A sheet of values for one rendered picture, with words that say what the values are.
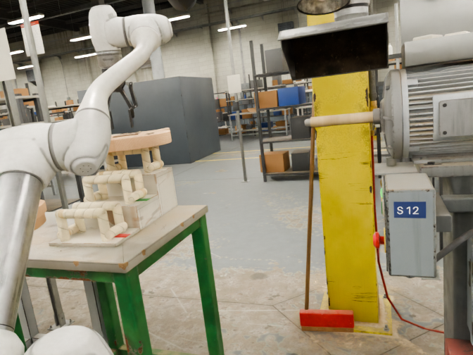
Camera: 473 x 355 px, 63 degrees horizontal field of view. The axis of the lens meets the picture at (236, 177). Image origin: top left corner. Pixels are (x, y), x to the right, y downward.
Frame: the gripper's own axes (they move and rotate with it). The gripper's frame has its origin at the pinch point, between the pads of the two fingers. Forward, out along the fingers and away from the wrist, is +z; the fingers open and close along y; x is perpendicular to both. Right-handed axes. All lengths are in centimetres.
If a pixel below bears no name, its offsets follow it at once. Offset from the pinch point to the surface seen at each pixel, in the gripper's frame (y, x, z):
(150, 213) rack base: 7.8, -19.6, 32.4
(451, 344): 91, -77, 59
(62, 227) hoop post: -20.2, -30.3, 28.9
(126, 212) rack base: 0.3, -24.8, 28.5
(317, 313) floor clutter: 84, 20, 122
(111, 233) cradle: -3.0, -37.2, 30.2
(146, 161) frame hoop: 7.6, -6.0, 15.9
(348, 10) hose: 76, -40, -31
